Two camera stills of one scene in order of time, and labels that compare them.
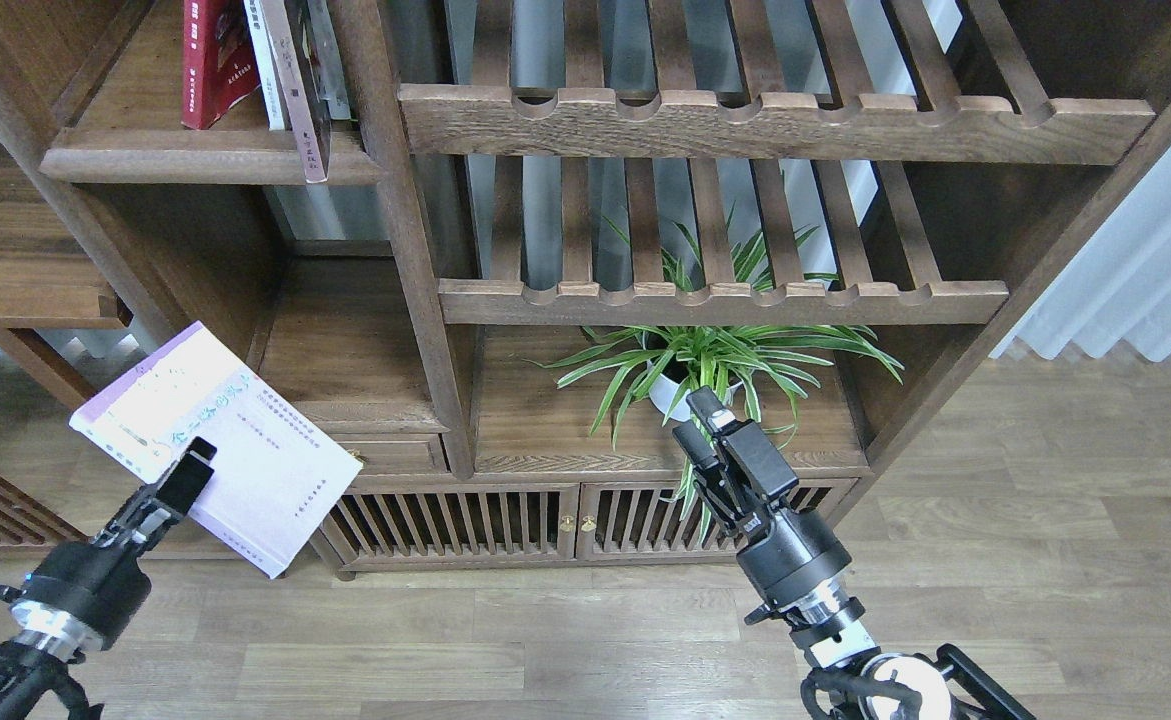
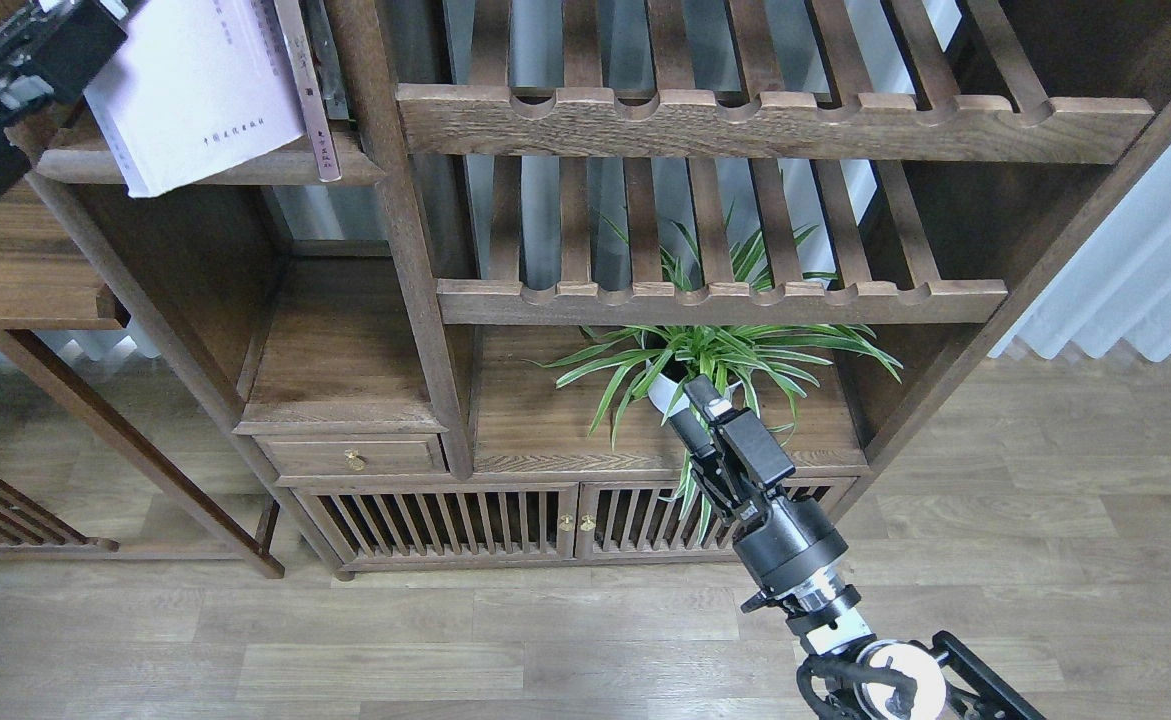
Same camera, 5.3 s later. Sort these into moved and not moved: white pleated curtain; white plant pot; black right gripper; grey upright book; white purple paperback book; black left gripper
Moved: black left gripper; white purple paperback book
Not moved: white pleated curtain; black right gripper; grey upright book; white plant pot
